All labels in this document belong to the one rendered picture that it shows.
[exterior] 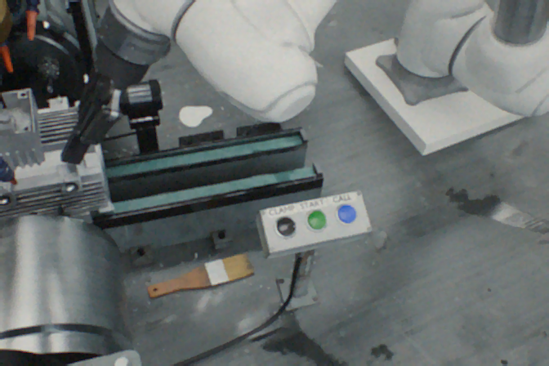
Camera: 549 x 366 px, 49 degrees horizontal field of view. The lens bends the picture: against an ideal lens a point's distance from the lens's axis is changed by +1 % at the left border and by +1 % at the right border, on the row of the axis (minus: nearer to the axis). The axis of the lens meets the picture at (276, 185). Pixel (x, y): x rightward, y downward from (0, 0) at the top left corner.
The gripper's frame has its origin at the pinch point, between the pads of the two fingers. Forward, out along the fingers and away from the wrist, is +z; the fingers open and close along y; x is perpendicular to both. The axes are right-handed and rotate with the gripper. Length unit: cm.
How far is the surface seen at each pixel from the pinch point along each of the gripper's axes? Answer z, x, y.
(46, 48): 3.2, -2.1, -26.8
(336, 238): -12.5, 34.3, 22.5
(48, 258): -1.3, -5.9, 22.5
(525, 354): -8, 76, 40
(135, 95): 1.7, 12.9, -17.8
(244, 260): 14.1, 37.3, 8.4
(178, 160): 8.9, 23.9, -10.5
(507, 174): -17, 93, 0
